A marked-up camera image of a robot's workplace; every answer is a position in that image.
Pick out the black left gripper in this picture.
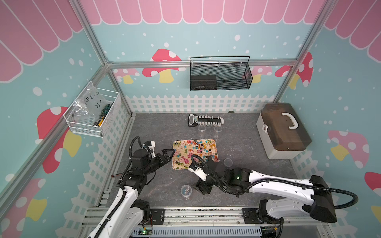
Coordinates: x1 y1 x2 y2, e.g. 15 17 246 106
143 149 175 175

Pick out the clear plastic jar lid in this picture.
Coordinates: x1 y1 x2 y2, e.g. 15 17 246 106
223 158 233 168

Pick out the clear plastic candy jar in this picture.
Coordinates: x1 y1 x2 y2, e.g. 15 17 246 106
198 125 206 139

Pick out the clear jar with brown candies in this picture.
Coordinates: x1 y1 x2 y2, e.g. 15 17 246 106
214 126 222 139

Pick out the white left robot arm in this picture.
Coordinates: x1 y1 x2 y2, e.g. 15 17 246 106
88 136 175 238

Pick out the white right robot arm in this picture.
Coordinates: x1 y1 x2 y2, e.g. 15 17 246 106
188 155 359 223

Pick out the floral rectangular tray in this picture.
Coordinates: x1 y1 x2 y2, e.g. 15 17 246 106
172 139 219 170

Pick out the green tool in white basket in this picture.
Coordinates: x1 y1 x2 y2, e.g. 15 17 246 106
93 104 112 127

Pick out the black box in mesh basket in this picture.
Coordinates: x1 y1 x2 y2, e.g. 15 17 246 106
190 75 217 91

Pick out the clear plastic zip bag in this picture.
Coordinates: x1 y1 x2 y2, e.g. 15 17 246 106
72 82 110 121

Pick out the brown lidded white storage box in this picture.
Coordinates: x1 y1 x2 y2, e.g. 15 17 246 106
257 103 312 159

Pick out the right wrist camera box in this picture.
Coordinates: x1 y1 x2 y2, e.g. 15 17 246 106
188 167 208 181

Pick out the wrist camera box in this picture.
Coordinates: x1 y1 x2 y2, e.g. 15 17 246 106
188 167 208 181
142 141 156 158

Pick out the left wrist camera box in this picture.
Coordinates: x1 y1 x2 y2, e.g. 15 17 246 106
142 141 156 158

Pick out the white wire wall basket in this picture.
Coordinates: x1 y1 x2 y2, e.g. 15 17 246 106
63 82 121 138

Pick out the black wire mesh basket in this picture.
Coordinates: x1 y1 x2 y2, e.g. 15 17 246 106
189 56 253 90

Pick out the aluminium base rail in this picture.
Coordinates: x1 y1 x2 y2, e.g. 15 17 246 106
80 207 325 238

